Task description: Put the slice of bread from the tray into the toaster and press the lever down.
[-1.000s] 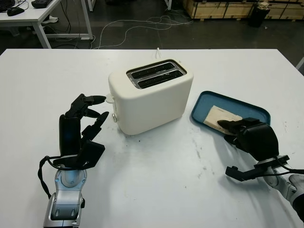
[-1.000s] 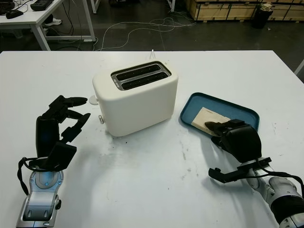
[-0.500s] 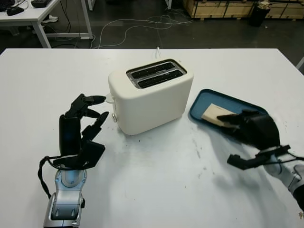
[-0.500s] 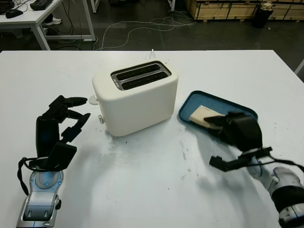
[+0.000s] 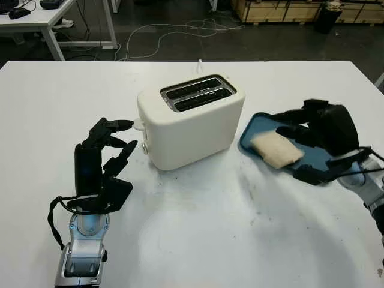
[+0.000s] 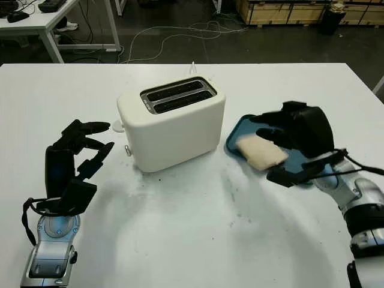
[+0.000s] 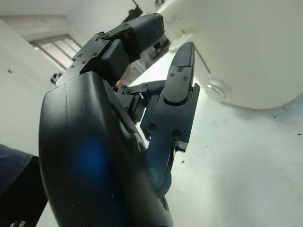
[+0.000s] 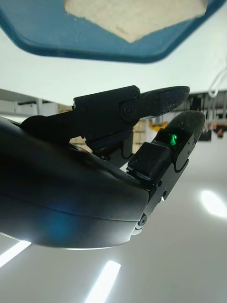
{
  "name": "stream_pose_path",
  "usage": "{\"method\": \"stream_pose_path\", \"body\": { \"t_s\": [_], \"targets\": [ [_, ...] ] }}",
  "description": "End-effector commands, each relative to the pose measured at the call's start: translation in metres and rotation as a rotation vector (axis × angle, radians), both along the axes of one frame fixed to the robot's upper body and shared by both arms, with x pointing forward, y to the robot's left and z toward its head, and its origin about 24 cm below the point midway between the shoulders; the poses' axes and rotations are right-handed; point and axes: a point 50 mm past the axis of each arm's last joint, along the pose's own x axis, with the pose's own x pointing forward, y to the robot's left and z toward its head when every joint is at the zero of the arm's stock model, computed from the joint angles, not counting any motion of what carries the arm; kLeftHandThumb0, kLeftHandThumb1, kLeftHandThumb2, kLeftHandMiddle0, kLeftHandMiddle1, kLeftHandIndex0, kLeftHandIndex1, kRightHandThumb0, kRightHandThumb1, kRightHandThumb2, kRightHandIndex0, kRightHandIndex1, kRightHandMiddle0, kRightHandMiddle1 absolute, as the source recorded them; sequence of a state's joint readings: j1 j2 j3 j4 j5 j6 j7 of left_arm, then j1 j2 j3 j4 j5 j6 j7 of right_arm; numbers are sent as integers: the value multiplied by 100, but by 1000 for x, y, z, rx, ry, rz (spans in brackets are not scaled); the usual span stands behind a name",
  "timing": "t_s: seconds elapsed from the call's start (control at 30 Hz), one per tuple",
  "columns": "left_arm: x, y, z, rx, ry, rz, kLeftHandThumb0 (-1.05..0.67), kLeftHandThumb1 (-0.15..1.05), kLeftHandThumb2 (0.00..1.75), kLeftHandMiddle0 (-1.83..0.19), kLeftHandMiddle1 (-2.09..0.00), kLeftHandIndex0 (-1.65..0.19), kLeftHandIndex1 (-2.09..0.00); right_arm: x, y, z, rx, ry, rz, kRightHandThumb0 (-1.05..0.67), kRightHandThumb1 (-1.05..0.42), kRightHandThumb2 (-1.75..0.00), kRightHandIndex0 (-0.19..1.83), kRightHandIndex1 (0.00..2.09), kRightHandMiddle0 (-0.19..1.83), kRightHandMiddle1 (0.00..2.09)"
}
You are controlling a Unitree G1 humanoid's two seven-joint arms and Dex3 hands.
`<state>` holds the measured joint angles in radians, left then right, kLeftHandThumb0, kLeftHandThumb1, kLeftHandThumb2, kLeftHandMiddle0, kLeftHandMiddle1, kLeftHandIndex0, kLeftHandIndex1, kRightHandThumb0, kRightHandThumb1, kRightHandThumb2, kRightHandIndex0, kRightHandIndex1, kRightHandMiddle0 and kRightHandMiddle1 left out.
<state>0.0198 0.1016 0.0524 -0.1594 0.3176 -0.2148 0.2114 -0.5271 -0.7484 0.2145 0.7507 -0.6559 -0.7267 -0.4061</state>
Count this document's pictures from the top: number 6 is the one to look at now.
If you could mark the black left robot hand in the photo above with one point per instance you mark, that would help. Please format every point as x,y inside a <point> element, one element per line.
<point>58,171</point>

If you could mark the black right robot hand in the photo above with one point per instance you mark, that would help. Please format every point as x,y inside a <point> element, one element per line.
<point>312,129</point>

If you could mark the slice of white bread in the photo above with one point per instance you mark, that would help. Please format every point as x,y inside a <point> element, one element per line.
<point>261,153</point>

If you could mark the white toaster lever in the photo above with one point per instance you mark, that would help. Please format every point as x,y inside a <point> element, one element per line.
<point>117,126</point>

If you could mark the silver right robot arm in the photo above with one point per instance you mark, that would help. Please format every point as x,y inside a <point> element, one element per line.
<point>360,189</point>

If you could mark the blue plastic tray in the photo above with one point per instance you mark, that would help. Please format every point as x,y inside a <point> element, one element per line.
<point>243,129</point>

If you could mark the silver toaster dial knob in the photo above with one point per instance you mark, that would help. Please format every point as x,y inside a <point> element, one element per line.
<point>128,150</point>

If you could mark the cream white two-slot toaster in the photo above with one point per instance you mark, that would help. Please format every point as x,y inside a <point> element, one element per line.
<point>168,138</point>

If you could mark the stacked wooden crates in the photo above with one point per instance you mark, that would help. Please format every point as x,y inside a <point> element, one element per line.
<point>276,12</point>

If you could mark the crumpled brown paper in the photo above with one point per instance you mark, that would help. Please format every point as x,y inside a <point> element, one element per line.
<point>337,6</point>

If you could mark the white shoes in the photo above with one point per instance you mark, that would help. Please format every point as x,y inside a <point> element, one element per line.
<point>67,27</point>

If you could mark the white office desk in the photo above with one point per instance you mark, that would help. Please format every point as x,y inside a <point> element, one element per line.
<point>42,21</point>

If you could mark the black desktop device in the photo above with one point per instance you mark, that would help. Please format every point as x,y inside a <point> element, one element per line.
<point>51,5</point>

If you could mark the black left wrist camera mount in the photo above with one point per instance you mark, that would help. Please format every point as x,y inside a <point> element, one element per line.
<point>79,192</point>

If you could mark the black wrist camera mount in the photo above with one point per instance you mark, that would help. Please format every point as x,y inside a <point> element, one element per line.
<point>285,177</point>
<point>79,192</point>

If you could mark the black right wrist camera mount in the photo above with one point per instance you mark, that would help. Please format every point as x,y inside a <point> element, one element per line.
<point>285,177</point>

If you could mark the white furniture frame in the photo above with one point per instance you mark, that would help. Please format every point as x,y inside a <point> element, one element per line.
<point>379,87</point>

